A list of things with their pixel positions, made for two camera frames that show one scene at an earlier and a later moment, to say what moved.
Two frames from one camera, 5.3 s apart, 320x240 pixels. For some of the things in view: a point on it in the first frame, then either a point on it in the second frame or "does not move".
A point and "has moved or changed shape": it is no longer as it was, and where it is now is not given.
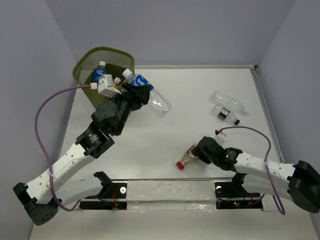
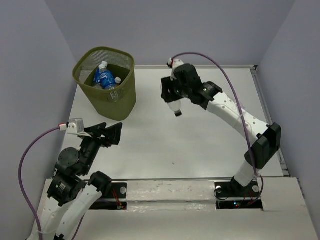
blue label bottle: (161, 107) has moved or changed shape
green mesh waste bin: (116, 61) does not move
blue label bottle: (100, 70) does not move
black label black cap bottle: (224, 114) has moved or changed shape
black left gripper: (137, 96) to (113, 133)
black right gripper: (196, 151) to (169, 83)
